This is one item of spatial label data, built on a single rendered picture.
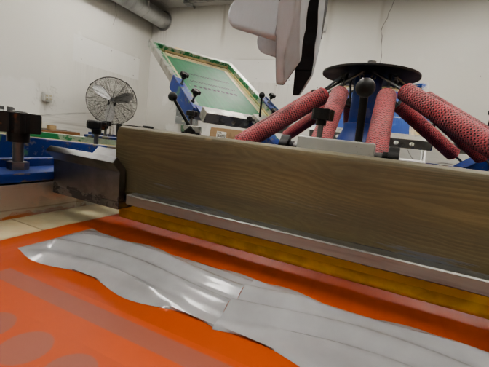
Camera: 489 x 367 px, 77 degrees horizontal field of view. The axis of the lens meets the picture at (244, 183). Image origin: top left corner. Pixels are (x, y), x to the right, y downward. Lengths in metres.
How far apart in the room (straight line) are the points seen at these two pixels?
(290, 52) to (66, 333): 0.22
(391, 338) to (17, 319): 0.20
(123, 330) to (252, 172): 0.15
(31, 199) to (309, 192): 0.29
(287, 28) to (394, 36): 4.38
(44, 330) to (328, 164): 0.20
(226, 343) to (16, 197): 0.27
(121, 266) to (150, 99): 5.60
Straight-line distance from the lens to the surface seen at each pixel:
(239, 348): 0.18
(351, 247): 0.24
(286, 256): 0.27
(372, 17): 4.70
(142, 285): 0.22
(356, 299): 0.26
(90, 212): 0.40
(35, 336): 0.20
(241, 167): 0.26
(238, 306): 0.20
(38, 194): 0.39
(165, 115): 5.58
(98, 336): 0.19
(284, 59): 0.24
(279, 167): 0.25
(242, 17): 0.26
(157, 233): 0.33
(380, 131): 0.76
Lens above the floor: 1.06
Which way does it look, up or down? 9 degrees down
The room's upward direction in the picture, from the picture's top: 7 degrees clockwise
